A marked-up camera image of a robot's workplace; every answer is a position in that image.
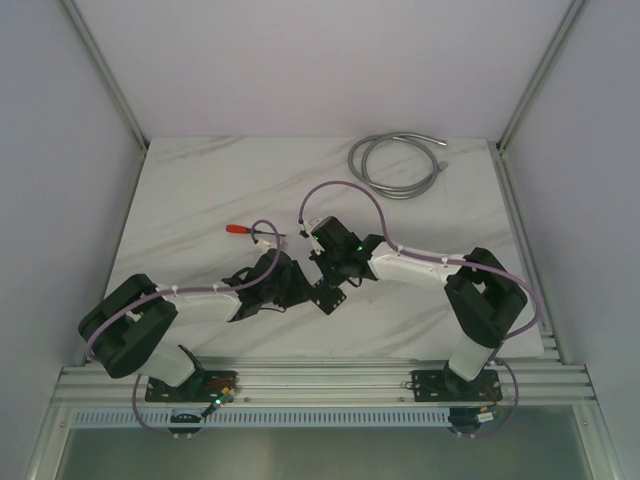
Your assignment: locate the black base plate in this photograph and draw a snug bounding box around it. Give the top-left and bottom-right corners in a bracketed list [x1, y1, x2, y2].
[405, 368, 503, 403]
[145, 370, 237, 403]

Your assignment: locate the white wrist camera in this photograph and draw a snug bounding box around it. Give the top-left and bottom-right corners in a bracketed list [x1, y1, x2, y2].
[255, 239, 277, 253]
[299, 217, 324, 254]

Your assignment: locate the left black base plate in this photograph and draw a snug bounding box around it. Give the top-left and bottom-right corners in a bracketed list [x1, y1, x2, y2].
[145, 370, 237, 403]

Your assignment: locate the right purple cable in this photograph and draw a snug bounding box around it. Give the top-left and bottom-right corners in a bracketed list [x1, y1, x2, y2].
[297, 180, 545, 441]

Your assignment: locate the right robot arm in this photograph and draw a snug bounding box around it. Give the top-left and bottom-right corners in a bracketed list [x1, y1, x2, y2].
[301, 216, 528, 399]

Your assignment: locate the coiled grey metal hose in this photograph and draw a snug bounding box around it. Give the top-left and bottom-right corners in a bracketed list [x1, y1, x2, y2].
[347, 131, 450, 202]

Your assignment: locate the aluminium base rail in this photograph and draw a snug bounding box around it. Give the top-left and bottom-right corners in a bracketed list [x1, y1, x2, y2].
[51, 357, 597, 407]

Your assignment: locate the black fuse box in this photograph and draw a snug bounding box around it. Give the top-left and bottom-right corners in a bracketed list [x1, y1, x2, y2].
[311, 278, 346, 315]

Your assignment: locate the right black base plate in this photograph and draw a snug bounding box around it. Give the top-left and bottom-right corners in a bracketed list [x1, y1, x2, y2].
[405, 368, 503, 403]

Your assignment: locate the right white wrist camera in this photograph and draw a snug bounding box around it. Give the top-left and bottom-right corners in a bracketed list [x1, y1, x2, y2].
[299, 217, 324, 254]

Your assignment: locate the slotted grey cable duct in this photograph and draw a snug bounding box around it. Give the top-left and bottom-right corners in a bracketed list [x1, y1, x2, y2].
[70, 406, 451, 429]

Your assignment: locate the red handled screwdriver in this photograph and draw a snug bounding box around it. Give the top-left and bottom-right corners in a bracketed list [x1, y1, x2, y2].
[225, 224, 276, 236]

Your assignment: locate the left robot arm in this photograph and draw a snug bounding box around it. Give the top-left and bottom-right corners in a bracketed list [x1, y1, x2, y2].
[78, 249, 329, 402]

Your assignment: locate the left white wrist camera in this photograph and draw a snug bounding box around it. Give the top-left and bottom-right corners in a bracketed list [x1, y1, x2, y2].
[255, 239, 277, 253]

